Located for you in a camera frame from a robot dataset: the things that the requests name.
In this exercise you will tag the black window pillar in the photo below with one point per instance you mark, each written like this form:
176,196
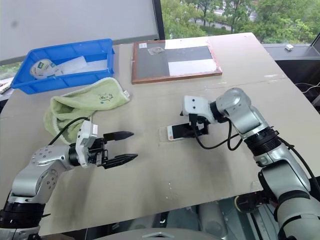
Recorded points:
158,17

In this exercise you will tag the white smartphone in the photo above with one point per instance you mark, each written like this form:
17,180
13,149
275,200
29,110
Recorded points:
176,131

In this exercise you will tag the small white box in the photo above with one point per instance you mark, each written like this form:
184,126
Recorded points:
289,47

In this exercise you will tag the grey rounded cylinder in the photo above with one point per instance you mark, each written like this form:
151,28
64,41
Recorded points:
212,220

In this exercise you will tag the dark side cabinet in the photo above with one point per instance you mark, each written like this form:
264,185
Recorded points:
297,65

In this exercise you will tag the white window blind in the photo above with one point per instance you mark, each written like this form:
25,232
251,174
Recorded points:
75,20

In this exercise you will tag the small clear plastic bag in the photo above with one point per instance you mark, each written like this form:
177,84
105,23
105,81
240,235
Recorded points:
155,50

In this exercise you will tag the large white paper sheet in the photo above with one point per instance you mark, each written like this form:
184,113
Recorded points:
191,67

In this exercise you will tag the small patterned flat object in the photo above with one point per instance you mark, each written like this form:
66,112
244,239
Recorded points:
3,87

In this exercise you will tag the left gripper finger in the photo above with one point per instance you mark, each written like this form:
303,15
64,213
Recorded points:
117,135
120,160

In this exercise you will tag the light green towel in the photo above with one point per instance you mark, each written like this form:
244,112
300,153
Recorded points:
75,107

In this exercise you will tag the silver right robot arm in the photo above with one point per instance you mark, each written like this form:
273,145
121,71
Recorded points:
250,117

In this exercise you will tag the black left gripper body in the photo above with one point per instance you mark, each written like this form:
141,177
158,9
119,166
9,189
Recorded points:
98,152

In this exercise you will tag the wooden framed black board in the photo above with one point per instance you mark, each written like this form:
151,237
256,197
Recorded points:
150,67

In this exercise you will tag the white paper strip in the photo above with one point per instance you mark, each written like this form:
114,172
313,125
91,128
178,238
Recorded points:
186,44

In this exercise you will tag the white foam sheet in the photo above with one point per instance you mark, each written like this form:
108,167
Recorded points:
80,65

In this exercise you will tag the black round knob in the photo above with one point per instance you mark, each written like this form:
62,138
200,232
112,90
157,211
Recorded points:
246,203

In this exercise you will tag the blue plastic bin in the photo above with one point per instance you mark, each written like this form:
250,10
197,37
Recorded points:
62,83

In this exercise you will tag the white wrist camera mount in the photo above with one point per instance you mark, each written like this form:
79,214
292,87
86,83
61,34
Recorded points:
83,142
196,103

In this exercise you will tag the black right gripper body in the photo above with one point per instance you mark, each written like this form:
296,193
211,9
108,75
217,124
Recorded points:
201,126

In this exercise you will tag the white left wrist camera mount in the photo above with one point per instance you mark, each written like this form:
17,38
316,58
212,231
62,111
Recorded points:
83,142

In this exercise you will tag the small white label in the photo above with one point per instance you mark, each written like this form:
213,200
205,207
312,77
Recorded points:
142,45

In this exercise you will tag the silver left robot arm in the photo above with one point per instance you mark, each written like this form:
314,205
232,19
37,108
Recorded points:
37,175

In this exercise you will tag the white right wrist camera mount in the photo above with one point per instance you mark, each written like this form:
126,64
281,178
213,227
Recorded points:
196,103

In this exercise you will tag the white printed tape roll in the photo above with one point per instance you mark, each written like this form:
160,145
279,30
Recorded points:
41,68

